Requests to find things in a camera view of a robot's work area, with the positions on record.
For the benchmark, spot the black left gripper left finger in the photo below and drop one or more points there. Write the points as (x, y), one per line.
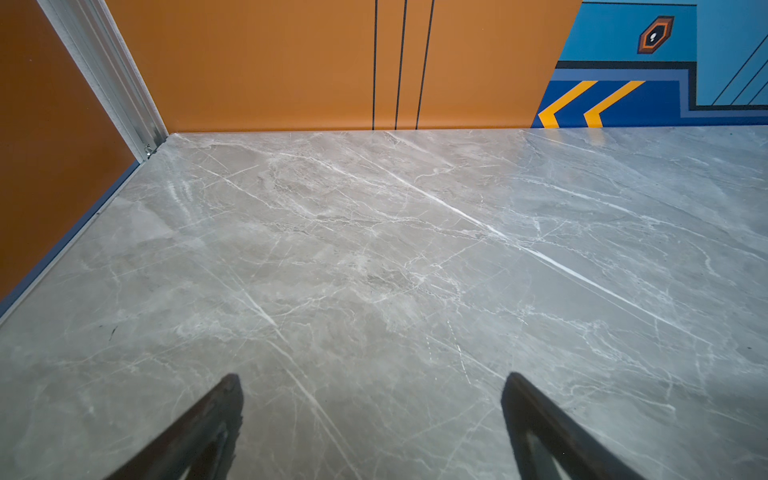
(198, 445)

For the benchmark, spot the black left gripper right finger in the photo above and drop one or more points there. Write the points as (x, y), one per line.
(548, 444)

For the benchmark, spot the aluminium corner post left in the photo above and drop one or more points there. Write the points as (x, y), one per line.
(93, 40)

